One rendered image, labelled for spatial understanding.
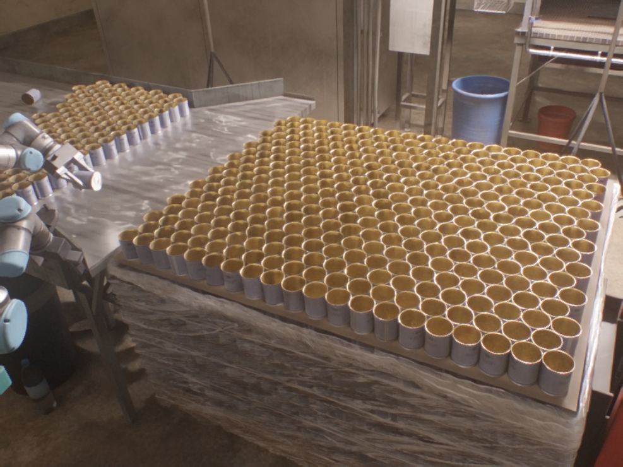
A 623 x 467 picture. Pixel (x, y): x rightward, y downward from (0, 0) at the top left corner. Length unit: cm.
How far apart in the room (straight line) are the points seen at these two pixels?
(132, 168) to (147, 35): 295
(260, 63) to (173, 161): 228
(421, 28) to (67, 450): 341
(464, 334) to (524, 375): 17
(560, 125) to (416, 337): 374
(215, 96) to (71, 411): 170
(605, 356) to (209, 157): 169
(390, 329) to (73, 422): 189
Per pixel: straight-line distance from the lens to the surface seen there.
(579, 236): 183
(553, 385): 138
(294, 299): 152
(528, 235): 179
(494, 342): 142
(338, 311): 146
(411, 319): 146
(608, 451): 179
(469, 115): 447
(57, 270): 230
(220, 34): 478
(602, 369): 187
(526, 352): 142
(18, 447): 299
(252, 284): 158
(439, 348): 140
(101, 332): 242
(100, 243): 204
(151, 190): 229
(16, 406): 316
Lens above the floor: 217
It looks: 34 degrees down
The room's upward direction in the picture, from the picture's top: 2 degrees counter-clockwise
